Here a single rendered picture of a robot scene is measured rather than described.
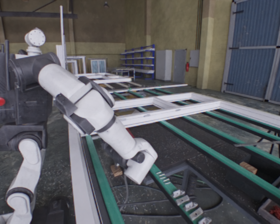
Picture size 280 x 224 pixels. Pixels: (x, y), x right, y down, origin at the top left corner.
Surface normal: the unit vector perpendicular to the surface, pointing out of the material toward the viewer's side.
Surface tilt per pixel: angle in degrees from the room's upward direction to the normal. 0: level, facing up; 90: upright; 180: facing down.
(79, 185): 0
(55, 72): 34
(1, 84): 94
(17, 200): 90
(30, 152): 90
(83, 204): 0
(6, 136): 90
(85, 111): 45
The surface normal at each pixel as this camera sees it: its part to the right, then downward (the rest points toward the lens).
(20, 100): 0.69, 0.47
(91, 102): 0.07, -0.44
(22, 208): 0.39, 0.30
